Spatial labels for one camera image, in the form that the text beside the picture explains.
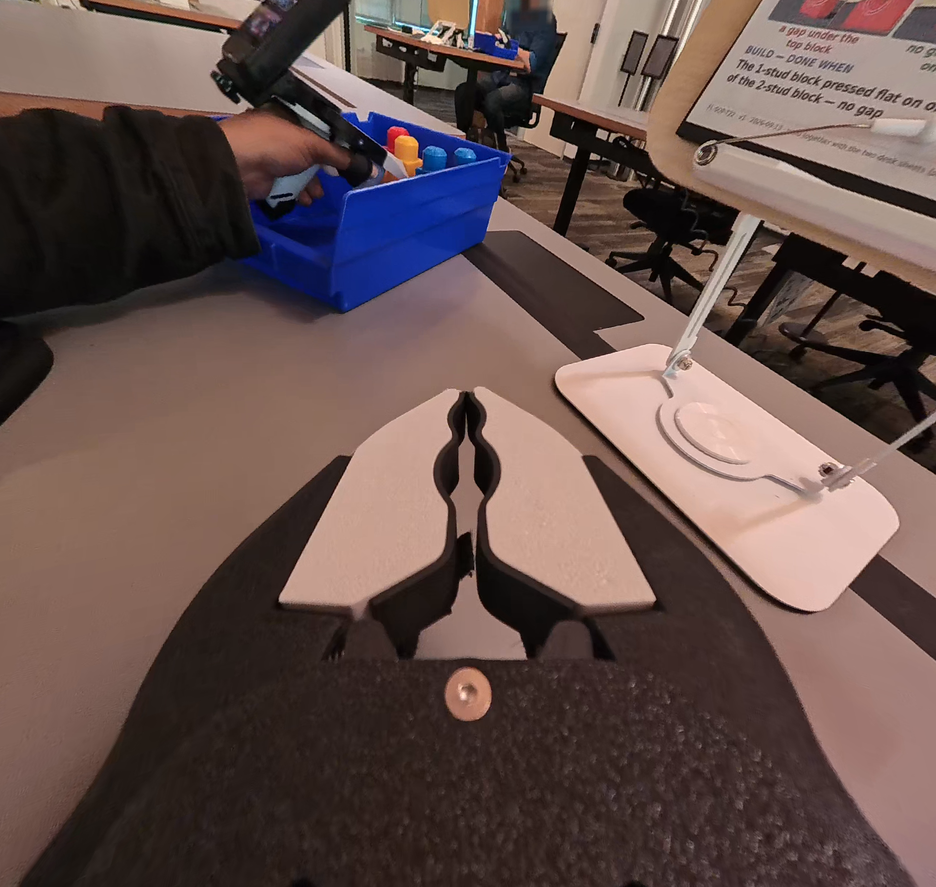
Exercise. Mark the black wrist rest pad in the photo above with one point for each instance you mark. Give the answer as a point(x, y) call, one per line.
point(22, 375)

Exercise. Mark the white document stand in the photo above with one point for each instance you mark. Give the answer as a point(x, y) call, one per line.
point(731, 477)

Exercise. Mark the small blue bin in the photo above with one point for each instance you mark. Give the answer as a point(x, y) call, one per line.
point(497, 44)

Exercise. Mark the black office chair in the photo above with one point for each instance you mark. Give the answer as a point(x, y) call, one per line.
point(877, 346)
point(673, 229)

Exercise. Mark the person's left hand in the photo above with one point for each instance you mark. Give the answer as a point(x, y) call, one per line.
point(270, 148)

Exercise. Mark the small dark wall panel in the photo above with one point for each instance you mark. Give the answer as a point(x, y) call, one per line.
point(662, 55)
point(634, 52)

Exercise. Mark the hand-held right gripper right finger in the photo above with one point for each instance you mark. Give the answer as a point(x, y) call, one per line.
point(563, 529)

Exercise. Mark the blue plastic bin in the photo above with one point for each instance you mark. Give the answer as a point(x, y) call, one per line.
point(409, 236)

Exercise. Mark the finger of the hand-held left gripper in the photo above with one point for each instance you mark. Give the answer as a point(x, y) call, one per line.
point(395, 167)

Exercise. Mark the brown wooden desk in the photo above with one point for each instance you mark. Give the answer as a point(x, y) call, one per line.
point(439, 46)
point(585, 116)
point(146, 6)

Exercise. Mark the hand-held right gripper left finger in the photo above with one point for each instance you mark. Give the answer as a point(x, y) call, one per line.
point(380, 529)

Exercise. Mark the person's left forearm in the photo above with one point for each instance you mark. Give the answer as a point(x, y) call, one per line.
point(110, 207)

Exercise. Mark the printed instruction sheet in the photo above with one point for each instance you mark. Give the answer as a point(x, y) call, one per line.
point(826, 61)

